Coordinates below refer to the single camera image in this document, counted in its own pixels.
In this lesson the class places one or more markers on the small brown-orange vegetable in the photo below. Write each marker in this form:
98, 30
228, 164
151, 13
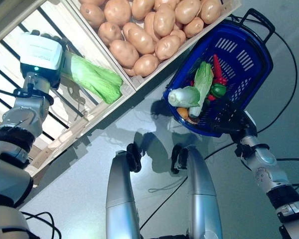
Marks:
193, 120

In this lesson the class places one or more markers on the green bell pepper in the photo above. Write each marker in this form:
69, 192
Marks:
218, 90

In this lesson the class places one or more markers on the wooden crate with white slats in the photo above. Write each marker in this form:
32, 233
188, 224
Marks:
72, 135

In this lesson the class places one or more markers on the silver robot left leg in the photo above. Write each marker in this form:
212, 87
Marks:
119, 194

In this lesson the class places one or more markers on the silver robot right leg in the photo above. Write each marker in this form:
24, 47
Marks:
201, 189

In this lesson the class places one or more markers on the tan plastic potato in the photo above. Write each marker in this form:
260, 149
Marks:
167, 47
123, 53
140, 39
193, 27
210, 11
145, 65

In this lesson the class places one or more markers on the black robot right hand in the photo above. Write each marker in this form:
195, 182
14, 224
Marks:
241, 127

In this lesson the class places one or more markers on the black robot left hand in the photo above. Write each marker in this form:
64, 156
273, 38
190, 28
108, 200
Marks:
42, 54

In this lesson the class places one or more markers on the wooden crate of potatoes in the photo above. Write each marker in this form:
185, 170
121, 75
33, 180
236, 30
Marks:
228, 7

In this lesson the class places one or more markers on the orange round vegetable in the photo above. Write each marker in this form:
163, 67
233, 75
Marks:
182, 112

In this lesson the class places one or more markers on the long red chili pepper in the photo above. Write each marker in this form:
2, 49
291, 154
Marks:
216, 66

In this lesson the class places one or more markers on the small red pepper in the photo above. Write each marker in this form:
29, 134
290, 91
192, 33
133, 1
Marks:
211, 97

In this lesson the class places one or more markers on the blue plastic shopping basket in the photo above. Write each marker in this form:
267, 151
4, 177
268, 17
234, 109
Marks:
251, 82

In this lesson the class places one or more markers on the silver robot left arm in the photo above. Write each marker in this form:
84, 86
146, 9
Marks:
27, 112

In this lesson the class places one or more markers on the silver robot leg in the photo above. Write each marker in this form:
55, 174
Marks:
119, 194
201, 189

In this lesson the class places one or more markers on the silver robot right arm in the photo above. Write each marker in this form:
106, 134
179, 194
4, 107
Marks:
264, 159

